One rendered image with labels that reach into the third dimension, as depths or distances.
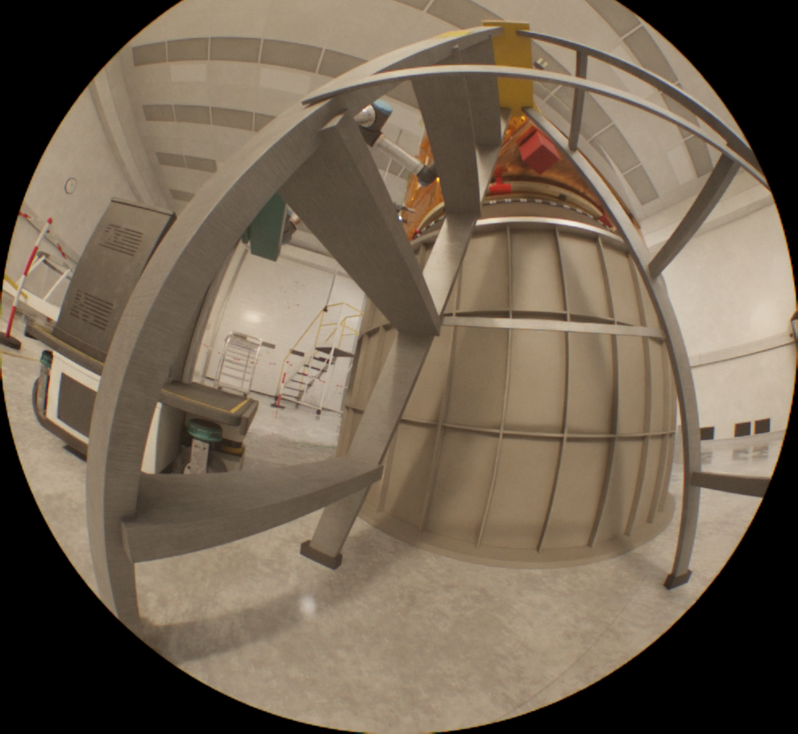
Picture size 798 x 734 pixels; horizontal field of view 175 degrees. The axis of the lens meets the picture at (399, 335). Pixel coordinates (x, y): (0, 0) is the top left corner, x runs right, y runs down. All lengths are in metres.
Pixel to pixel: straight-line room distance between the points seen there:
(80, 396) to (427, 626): 0.98
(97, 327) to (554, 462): 1.43
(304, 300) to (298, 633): 8.94
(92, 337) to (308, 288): 8.64
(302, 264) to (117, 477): 9.55
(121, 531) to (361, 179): 0.31
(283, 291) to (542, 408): 8.84
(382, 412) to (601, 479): 0.73
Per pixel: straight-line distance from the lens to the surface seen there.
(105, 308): 0.97
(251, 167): 0.16
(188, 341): 1.20
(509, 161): 1.60
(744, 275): 6.79
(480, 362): 0.85
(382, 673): 0.50
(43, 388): 1.16
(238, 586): 0.62
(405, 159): 1.37
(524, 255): 1.01
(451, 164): 0.56
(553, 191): 1.67
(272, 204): 1.09
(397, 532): 0.90
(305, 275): 9.45
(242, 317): 9.04
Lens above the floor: 0.42
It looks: 16 degrees up
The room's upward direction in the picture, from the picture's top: 10 degrees clockwise
